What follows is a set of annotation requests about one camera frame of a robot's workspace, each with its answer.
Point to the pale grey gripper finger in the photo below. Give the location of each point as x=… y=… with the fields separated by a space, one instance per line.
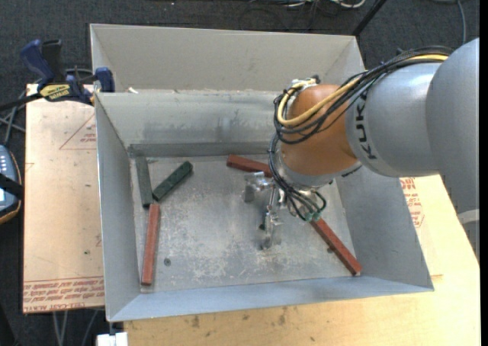
x=267 y=238
x=277 y=231

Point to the red-brown flat block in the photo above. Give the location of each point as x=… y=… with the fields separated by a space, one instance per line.
x=246 y=164
x=151 y=245
x=337 y=247

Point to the grey metal bin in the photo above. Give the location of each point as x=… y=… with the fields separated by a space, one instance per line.
x=213 y=238

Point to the dark green flat block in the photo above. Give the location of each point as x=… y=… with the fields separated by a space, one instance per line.
x=143 y=180
x=172 y=181

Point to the brown cardboard board, red print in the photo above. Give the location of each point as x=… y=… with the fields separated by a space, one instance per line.
x=61 y=192

